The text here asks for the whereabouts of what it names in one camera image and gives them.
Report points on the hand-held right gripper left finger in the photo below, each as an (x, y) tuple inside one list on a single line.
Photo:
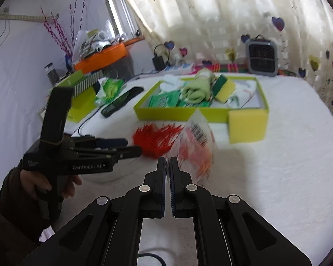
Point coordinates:
[(163, 196)]

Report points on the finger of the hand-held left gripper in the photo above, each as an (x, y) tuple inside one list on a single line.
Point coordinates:
[(111, 142), (127, 152)]

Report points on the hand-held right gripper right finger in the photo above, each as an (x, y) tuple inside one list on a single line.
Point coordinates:
[(172, 196)]

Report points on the lime green box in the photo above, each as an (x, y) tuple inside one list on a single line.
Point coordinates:
[(166, 115)]

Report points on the clear printed plastic packet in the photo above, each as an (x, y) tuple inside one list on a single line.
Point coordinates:
[(195, 144)]

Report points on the green towel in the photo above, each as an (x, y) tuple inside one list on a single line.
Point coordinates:
[(195, 91)]

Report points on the green-topped yellow sponge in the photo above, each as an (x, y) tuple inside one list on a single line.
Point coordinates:
[(225, 92)]

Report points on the person's left forearm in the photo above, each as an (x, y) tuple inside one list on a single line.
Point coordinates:
[(8, 221)]

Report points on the person's left hand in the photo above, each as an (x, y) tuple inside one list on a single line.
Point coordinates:
[(33, 183)]

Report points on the red bristly brush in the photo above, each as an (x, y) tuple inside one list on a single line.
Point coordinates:
[(152, 141)]

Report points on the black phone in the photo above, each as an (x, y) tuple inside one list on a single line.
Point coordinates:
[(122, 101)]

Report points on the lime striped box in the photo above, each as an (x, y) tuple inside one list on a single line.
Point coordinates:
[(83, 105)]

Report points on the green tissue packet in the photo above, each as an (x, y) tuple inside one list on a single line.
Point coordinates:
[(111, 88)]

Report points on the rolled pale green cloth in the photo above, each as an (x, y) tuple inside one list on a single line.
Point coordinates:
[(169, 81)]

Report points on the black charger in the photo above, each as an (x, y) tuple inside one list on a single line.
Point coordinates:
[(158, 62)]

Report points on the white clutter pile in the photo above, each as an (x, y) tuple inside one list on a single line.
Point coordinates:
[(97, 41)]

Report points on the plain yellow sponge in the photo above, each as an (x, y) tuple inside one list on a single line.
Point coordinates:
[(247, 126)]

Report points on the rolled white cloth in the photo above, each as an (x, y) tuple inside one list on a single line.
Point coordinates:
[(238, 100), (247, 86)]

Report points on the pink flower branches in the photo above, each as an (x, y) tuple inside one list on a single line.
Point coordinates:
[(58, 33)]

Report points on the grey fan heater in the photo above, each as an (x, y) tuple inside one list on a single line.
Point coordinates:
[(260, 55)]

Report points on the heart-print curtain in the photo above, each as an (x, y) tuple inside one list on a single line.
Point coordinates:
[(224, 5)]

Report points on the window frame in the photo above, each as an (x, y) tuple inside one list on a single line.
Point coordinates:
[(119, 8)]

